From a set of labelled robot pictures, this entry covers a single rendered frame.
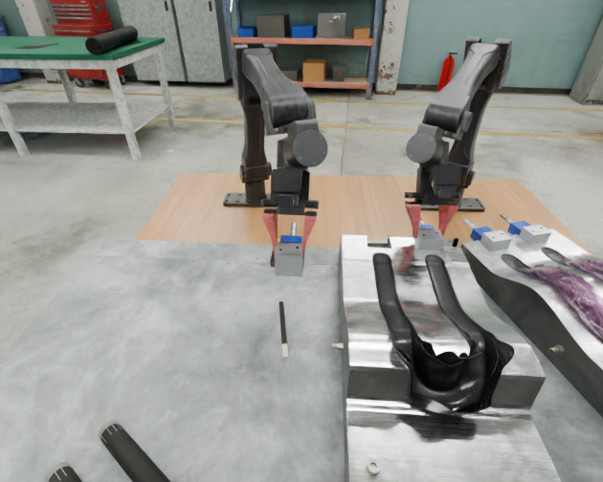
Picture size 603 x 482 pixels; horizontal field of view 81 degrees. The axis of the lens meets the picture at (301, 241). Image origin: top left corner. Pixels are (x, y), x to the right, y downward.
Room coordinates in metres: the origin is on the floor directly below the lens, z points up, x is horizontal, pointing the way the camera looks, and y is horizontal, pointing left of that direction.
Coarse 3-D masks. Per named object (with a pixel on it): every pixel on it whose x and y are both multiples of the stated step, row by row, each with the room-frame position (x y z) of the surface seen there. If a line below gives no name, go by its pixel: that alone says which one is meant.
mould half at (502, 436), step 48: (432, 288) 0.49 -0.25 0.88; (384, 336) 0.34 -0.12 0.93; (432, 336) 0.34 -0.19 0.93; (384, 384) 0.28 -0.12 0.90; (528, 384) 0.27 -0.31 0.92; (384, 432) 0.23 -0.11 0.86; (432, 432) 0.23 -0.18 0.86; (480, 432) 0.23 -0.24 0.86; (528, 432) 0.23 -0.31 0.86; (384, 480) 0.17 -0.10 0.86; (432, 480) 0.17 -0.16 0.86; (480, 480) 0.17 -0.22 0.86; (528, 480) 0.17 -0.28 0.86
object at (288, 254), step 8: (296, 224) 0.62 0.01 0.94; (280, 240) 0.55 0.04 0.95; (288, 240) 0.55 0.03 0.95; (296, 240) 0.55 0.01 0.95; (280, 248) 0.51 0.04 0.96; (288, 248) 0.51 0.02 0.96; (296, 248) 0.52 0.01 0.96; (280, 256) 0.49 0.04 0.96; (288, 256) 0.49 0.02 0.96; (296, 256) 0.49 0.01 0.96; (280, 264) 0.50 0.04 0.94; (288, 264) 0.49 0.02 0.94; (296, 264) 0.49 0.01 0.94; (280, 272) 0.50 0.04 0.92; (288, 272) 0.50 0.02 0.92; (296, 272) 0.49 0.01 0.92
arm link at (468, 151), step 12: (492, 72) 0.89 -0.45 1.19; (480, 84) 0.92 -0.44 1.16; (492, 84) 0.89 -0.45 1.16; (480, 96) 0.90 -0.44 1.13; (480, 108) 0.90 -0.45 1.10; (480, 120) 0.92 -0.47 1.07; (468, 132) 0.91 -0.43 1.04; (456, 144) 0.92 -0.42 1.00; (468, 144) 0.90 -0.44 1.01; (456, 156) 0.91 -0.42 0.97; (468, 156) 0.90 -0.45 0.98; (468, 168) 0.89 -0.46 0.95
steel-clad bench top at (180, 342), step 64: (128, 256) 0.69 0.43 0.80; (192, 256) 0.69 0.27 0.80; (256, 256) 0.69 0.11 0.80; (320, 256) 0.69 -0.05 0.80; (64, 320) 0.48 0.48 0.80; (128, 320) 0.48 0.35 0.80; (192, 320) 0.48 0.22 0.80; (256, 320) 0.48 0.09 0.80; (320, 320) 0.48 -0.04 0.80; (0, 384) 0.34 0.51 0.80; (64, 384) 0.34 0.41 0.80; (128, 384) 0.34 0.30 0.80; (192, 384) 0.34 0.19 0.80; (256, 384) 0.34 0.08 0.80; (320, 384) 0.34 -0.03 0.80; (0, 448) 0.24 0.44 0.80; (64, 448) 0.24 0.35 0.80; (192, 448) 0.24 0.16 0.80; (256, 448) 0.24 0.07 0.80; (320, 448) 0.24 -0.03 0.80; (576, 448) 0.24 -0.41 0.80
